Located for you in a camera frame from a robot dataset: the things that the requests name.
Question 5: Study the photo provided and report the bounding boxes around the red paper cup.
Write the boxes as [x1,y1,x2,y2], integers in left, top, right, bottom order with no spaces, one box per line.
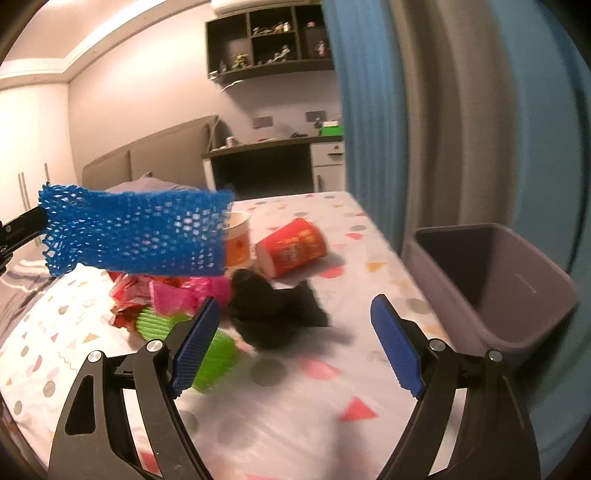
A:
[255,218,329,278]

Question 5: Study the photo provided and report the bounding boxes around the pink plastic bag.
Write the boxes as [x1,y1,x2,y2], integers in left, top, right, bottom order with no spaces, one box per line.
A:
[150,276,232,317]

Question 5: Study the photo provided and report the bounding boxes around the grey padded headboard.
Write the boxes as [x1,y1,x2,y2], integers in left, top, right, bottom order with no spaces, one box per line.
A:
[82,115,220,192]

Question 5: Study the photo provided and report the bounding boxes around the patterned white tablecloth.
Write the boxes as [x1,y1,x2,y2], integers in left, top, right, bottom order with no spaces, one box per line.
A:
[0,190,462,480]

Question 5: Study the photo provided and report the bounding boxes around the grey trash bin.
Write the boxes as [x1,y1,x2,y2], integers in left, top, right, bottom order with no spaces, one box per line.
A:
[413,223,580,365]

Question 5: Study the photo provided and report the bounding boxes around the green ribbed foam sleeve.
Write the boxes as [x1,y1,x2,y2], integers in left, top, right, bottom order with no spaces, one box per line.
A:
[136,307,241,393]

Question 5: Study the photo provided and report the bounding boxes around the blue and grey curtain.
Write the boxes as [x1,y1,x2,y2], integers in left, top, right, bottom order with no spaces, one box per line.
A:
[323,0,591,467]

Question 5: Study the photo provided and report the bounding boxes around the red crumpled wrapper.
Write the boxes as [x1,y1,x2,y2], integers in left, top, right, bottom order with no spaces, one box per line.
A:
[108,272,155,331]

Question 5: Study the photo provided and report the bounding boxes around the dark desk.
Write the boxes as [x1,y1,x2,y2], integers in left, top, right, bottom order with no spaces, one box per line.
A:
[202,134,345,195]

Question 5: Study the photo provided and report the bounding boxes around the white drawer cabinet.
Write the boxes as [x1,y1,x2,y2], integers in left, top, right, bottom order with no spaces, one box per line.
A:
[310,141,347,192]

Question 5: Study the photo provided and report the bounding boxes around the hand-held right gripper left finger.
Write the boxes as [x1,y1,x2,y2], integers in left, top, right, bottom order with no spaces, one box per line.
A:
[48,296,222,480]

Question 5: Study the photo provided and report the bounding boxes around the black plastic bag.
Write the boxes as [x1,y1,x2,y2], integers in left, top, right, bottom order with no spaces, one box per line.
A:
[229,270,331,350]

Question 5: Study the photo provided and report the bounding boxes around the blue foam net sleeve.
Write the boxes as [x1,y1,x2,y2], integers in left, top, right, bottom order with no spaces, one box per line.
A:
[38,183,235,278]

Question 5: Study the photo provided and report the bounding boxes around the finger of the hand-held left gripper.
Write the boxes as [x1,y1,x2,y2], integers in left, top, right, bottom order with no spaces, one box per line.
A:
[0,205,49,273]

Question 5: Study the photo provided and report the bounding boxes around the row of small figurines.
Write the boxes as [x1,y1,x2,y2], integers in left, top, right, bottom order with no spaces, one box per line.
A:
[208,21,331,77]

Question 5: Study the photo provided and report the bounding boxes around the orange and white paper cup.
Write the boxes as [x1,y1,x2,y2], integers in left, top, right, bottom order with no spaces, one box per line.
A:
[225,211,251,269]

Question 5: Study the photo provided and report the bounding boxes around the dark wall shelf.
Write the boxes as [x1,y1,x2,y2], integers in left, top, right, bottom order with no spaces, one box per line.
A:
[205,2,335,85]

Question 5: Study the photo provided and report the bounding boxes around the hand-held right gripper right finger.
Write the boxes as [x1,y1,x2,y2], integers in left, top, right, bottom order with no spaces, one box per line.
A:
[370,294,541,480]

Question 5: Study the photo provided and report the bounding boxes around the white wardrobe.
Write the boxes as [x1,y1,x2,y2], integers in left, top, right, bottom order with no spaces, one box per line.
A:
[0,85,81,222]

